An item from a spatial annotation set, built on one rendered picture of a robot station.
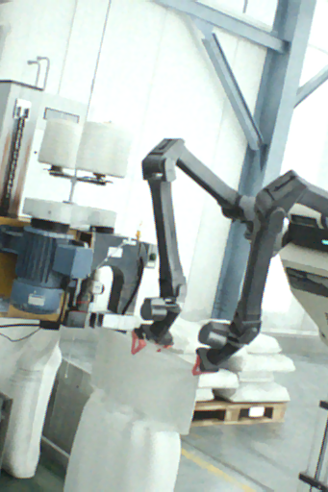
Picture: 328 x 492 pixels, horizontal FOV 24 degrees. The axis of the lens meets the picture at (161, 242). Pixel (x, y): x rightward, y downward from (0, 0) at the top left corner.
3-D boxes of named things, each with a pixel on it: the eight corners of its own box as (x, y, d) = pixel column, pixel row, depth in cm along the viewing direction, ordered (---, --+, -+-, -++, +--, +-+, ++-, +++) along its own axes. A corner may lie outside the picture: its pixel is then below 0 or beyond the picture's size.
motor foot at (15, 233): (42, 260, 239) (48, 233, 238) (9, 257, 231) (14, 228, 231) (28, 256, 246) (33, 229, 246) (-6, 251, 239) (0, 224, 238)
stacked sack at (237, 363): (298, 377, 600) (302, 358, 599) (237, 376, 557) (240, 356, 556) (258, 360, 634) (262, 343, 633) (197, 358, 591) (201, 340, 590)
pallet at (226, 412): (283, 421, 602) (287, 403, 601) (169, 428, 522) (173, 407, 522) (210, 388, 663) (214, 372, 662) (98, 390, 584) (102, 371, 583)
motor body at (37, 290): (66, 318, 234) (83, 237, 233) (23, 314, 225) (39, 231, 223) (41, 306, 246) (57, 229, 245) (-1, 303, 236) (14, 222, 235)
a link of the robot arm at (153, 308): (188, 284, 235) (169, 281, 241) (160, 282, 227) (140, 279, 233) (183, 324, 235) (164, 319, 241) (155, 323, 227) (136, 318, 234)
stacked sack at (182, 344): (249, 360, 559) (254, 341, 559) (181, 357, 517) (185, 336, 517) (211, 345, 592) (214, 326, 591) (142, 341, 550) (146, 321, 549)
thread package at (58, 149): (86, 173, 262) (95, 125, 261) (49, 165, 253) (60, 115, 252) (63, 169, 273) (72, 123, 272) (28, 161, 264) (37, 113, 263)
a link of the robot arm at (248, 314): (290, 209, 189) (275, 187, 197) (268, 210, 187) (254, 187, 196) (261, 344, 212) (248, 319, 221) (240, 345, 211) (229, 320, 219)
